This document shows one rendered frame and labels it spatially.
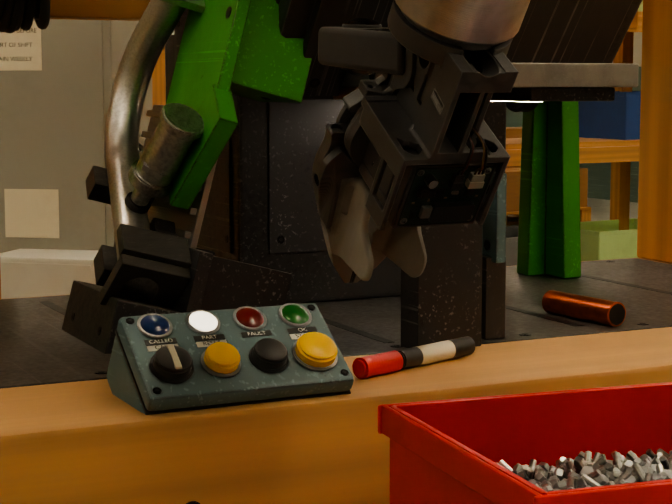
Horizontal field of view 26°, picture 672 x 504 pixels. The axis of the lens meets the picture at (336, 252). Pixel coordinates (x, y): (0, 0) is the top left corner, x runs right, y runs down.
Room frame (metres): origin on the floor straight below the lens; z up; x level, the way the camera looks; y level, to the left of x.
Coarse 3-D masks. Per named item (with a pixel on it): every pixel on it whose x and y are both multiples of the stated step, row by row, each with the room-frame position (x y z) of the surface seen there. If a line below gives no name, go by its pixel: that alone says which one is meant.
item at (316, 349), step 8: (304, 336) 0.99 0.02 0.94; (312, 336) 0.99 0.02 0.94; (320, 336) 1.00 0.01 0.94; (296, 344) 0.99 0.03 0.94; (304, 344) 0.99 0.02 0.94; (312, 344) 0.99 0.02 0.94; (320, 344) 0.99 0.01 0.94; (328, 344) 0.99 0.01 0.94; (296, 352) 0.99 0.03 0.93; (304, 352) 0.98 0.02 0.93; (312, 352) 0.98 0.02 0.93; (320, 352) 0.98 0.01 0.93; (328, 352) 0.99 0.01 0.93; (336, 352) 0.99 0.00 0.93; (304, 360) 0.98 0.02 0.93; (312, 360) 0.98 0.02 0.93; (320, 360) 0.98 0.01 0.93; (328, 360) 0.98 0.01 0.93
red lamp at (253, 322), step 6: (240, 312) 1.01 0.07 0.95; (246, 312) 1.01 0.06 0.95; (252, 312) 1.01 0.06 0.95; (258, 312) 1.01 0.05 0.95; (240, 318) 1.00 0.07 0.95; (246, 318) 1.00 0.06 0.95; (252, 318) 1.01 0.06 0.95; (258, 318) 1.01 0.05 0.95; (246, 324) 1.00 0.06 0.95; (252, 324) 1.00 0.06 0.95; (258, 324) 1.00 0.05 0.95
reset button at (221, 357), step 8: (216, 344) 0.96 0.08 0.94; (224, 344) 0.97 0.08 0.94; (208, 352) 0.96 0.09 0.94; (216, 352) 0.96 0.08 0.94; (224, 352) 0.96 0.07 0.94; (232, 352) 0.96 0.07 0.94; (208, 360) 0.95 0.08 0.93; (216, 360) 0.95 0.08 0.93; (224, 360) 0.95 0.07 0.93; (232, 360) 0.96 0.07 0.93; (216, 368) 0.95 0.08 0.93; (224, 368) 0.95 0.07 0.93; (232, 368) 0.96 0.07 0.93
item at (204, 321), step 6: (198, 312) 1.00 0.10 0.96; (204, 312) 1.00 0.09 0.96; (192, 318) 0.99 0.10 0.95; (198, 318) 0.99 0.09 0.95; (204, 318) 0.99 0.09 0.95; (210, 318) 1.00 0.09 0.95; (192, 324) 0.99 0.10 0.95; (198, 324) 0.99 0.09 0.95; (204, 324) 0.99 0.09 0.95; (210, 324) 0.99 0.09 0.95; (216, 324) 0.99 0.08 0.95; (204, 330) 0.99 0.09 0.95; (210, 330) 0.99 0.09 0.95
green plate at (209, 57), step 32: (224, 0) 1.22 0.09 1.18; (256, 0) 1.21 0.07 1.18; (192, 32) 1.27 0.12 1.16; (224, 32) 1.20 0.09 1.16; (256, 32) 1.21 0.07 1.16; (192, 64) 1.25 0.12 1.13; (224, 64) 1.19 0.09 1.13; (256, 64) 1.21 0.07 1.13; (288, 64) 1.23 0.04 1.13; (192, 96) 1.23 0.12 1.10; (256, 96) 1.27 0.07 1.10; (288, 96) 1.23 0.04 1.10
